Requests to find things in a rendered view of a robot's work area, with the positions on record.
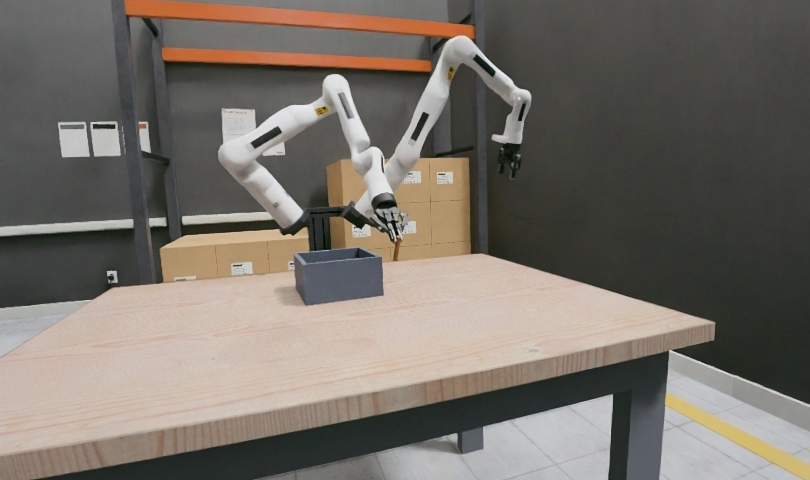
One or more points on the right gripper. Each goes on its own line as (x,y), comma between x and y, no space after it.
(386,215)

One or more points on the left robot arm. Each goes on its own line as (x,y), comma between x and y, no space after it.
(456,51)

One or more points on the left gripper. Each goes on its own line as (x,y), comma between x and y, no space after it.
(512,149)

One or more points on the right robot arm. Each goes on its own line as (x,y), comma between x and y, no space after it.
(242,152)

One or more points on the wooden peg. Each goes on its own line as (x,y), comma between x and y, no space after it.
(397,246)

